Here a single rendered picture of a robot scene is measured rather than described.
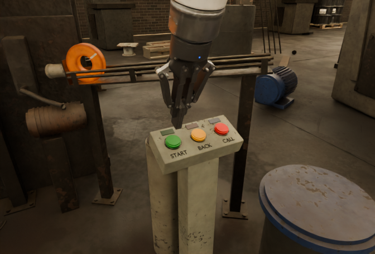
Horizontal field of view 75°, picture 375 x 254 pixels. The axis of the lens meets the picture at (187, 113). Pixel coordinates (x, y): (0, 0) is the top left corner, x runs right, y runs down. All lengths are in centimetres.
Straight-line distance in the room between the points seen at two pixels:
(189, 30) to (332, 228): 58
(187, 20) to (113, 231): 103
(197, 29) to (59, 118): 84
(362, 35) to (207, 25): 229
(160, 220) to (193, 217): 21
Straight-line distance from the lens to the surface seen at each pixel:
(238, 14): 323
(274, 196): 77
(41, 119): 114
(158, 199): 90
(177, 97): 52
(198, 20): 40
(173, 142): 63
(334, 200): 83
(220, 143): 67
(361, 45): 264
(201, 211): 80
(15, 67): 123
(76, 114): 114
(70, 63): 111
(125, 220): 128
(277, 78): 232
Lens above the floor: 94
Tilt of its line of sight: 25 degrees down
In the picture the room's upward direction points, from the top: straight up
